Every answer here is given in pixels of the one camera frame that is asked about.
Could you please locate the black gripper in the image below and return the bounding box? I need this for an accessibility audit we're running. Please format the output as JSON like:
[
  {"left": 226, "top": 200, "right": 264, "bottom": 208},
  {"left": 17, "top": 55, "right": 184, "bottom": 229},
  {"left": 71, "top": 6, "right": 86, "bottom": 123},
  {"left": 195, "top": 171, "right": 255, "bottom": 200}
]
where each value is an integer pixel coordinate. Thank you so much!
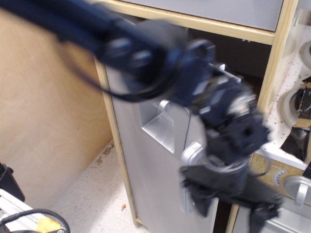
[{"left": 180, "top": 157, "right": 283, "bottom": 233}]

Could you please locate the silver fridge door handle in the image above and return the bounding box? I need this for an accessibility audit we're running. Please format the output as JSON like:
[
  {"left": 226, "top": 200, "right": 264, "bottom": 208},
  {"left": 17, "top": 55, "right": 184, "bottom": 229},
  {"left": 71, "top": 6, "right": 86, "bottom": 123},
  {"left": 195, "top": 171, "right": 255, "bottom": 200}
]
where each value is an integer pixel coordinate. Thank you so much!
[{"left": 179, "top": 141, "right": 205, "bottom": 214}]

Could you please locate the silver fridge door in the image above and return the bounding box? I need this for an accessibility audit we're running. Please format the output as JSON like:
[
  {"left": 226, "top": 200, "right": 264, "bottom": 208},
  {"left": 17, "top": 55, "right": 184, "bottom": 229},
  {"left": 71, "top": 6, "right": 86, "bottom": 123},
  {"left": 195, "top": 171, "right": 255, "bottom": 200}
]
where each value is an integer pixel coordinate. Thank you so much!
[{"left": 104, "top": 63, "right": 243, "bottom": 233}]

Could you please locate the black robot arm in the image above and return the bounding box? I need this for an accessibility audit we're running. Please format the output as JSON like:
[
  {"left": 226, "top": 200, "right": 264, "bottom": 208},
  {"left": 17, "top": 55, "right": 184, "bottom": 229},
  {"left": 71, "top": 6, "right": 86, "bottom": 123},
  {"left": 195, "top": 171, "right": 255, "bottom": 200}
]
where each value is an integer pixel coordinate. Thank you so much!
[{"left": 0, "top": 0, "right": 282, "bottom": 233}]

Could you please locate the silver oven door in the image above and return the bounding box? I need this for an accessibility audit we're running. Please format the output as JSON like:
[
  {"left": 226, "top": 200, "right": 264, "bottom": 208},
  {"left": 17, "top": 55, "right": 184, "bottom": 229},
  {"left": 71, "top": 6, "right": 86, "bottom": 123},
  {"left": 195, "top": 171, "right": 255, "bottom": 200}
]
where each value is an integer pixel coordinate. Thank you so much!
[{"left": 233, "top": 197, "right": 311, "bottom": 233}]

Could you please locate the silver oven knob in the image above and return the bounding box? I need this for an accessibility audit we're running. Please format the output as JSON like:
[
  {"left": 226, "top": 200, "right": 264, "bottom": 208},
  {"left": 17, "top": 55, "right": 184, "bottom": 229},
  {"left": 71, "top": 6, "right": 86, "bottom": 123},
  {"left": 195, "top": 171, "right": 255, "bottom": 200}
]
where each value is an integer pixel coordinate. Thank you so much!
[{"left": 284, "top": 176, "right": 311, "bottom": 208}]

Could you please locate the white speckled stove top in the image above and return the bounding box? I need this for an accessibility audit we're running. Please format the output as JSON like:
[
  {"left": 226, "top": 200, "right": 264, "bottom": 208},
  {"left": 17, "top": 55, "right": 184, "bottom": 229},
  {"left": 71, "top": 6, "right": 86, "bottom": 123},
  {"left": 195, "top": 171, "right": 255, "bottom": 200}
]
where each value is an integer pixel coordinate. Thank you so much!
[{"left": 256, "top": 4, "right": 311, "bottom": 170}]

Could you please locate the silver dispenser panel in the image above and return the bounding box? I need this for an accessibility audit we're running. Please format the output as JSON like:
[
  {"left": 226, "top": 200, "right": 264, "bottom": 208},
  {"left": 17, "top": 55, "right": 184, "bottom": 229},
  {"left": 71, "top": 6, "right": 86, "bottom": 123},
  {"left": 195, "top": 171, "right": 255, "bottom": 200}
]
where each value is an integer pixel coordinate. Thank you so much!
[{"left": 137, "top": 100, "right": 190, "bottom": 158}]

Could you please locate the orange tape piece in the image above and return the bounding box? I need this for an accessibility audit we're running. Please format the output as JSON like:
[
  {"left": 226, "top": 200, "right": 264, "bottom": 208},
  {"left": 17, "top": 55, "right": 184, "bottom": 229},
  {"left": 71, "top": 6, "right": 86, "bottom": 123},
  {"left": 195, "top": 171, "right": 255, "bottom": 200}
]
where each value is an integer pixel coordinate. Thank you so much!
[{"left": 36, "top": 217, "right": 62, "bottom": 233}]

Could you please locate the silver upper freezer door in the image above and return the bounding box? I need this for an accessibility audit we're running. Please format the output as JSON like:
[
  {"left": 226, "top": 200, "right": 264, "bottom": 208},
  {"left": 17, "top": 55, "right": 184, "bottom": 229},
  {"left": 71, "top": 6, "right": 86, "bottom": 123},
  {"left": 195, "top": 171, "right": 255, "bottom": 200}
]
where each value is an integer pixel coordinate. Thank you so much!
[{"left": 130, "top": 0, "right": 283, "bottom": 31}]

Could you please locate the black box lower left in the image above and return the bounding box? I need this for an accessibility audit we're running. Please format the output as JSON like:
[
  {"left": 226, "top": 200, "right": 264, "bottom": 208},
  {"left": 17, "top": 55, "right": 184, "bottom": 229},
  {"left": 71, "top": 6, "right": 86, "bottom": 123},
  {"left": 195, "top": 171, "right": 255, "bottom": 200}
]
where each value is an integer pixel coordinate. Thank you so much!
[{"left": 0, "top": 164, "right": 25, "bottom": 202}]

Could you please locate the grey stove burner ring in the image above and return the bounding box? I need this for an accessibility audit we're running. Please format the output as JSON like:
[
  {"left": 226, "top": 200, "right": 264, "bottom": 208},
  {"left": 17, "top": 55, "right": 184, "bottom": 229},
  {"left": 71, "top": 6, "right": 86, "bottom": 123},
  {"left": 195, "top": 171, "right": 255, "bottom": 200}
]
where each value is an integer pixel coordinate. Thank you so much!
[{"left": 279, "top": 87, "right": 311, "bottom": 129}]

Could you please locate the upper grey burner ring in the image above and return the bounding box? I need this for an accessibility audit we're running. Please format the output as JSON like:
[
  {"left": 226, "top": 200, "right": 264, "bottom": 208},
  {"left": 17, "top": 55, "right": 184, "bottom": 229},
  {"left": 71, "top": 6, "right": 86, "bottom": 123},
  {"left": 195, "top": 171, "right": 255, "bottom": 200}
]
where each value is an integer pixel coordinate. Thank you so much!
[{"left": 298, "top": 40, "right": 311, "bottom": 66}]

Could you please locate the wooden toy kitchen frame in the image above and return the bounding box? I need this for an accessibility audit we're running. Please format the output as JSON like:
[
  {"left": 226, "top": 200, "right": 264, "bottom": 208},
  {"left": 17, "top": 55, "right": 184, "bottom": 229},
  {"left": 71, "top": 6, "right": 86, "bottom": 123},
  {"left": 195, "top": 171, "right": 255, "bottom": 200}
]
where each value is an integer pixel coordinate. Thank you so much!
[{"left": 101, "top": 0, "right": 299, "bottom": 228}]

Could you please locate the aluminium rail lower left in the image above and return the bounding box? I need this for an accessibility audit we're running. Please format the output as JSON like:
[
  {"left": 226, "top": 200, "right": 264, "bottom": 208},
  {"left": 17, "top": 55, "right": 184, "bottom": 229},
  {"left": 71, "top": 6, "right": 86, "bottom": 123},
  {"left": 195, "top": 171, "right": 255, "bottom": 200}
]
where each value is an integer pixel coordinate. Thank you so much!
[{"left": 0, "top": 189, "right": 45, "bottom": 233}]

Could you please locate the black braided cable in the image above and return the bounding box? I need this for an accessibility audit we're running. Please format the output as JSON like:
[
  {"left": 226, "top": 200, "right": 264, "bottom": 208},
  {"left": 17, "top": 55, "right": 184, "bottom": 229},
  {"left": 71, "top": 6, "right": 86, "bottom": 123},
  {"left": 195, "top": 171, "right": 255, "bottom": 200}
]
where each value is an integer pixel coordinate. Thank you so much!
[{"left": 0, "top": 208, "right": 71, "bottom": 233}]

